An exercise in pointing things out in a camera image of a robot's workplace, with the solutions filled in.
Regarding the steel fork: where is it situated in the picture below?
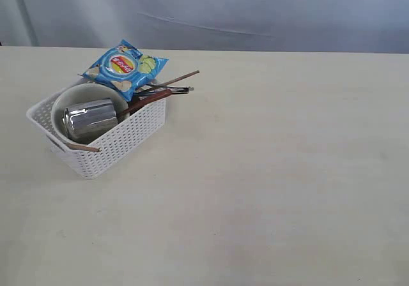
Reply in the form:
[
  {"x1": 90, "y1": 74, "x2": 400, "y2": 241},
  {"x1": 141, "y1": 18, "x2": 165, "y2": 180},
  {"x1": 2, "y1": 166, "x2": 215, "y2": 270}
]
[{"x1": 134, "y1": 86, "x2": 194, "y2": 97}]

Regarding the brown wooden chopstick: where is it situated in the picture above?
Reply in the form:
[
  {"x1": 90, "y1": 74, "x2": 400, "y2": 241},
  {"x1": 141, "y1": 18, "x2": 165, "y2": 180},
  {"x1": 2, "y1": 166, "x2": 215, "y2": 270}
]
[
  {"x1": 65, "y1": 143, "x2": 100, "y2": 153},
  {"x1": 144, "y1": 70, "x2": 200, "y2": 91}
]

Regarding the blue potato chips bag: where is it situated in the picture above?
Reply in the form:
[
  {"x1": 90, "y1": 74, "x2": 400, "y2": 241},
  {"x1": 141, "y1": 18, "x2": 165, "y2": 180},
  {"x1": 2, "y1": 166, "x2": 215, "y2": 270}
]
[{"x1": 81, "y1": 40, "x2": 168, "y2": 102}]

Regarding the brown wooden spoon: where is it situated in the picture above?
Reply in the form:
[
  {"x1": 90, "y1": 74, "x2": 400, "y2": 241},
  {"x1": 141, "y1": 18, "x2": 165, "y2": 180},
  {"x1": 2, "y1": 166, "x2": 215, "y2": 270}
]
[{"x1": 116, "y1": 89, "x2": 172, "y2": 117}]

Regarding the white woven plastic basket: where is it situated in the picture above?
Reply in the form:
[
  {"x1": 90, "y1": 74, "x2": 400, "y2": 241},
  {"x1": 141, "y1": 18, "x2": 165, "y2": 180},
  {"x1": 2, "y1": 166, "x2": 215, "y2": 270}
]
[{"x1": 26, "y1": 79, "x2": 166, "y2": 179}]

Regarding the shiny steel cup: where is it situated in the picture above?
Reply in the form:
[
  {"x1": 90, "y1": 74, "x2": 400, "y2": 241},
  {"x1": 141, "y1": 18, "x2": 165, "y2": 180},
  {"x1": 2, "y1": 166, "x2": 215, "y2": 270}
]
[{"x1": 62, "y1": 98, "x2": 118, "y2": 144}]

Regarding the white ceramic bowl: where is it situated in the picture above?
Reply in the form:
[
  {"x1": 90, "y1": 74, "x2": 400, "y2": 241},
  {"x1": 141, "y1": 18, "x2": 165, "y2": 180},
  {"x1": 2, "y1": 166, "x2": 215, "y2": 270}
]
[{"x1": 50, "y1": 83, "x2": 129, "y2": 145}]

